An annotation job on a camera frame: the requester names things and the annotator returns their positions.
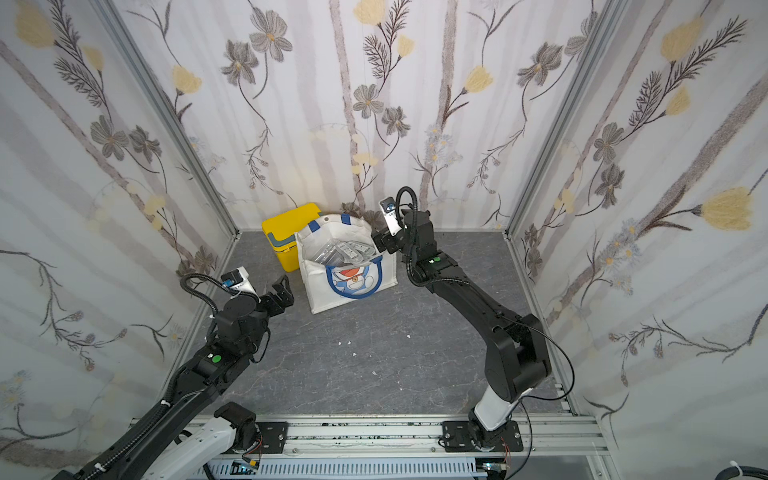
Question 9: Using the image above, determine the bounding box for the white canvas cartoon tote bag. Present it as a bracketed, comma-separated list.
[296, 214, 398, 314]

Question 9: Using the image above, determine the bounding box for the clear long compass case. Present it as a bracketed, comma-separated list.
[310, 239, 377, 267]

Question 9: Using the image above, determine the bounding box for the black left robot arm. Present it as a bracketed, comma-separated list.
[56, 271, 295, 479]

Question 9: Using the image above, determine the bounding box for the right arm mounting base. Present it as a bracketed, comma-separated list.
[438, 420, 524, 453]

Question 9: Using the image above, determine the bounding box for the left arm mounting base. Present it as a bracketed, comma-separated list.
[214, 402, 289, 455]

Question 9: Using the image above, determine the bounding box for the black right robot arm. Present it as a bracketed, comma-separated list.
[372, 186, 560, 453]

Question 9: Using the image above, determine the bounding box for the yellow plastic lidded box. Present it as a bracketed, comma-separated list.
[262, 203, 320, 272]

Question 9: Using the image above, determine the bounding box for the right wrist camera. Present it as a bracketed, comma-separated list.
[379, 197, 403, 236]

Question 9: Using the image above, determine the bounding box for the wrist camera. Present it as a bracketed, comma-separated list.
[379, 197, 403, 236]
[220, 267, 257, 298]

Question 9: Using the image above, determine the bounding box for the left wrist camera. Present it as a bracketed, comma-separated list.
[220, 267, 257, 298]

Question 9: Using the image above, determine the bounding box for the aluminium front rail frame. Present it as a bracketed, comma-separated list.
[119, 413, 619, 480]

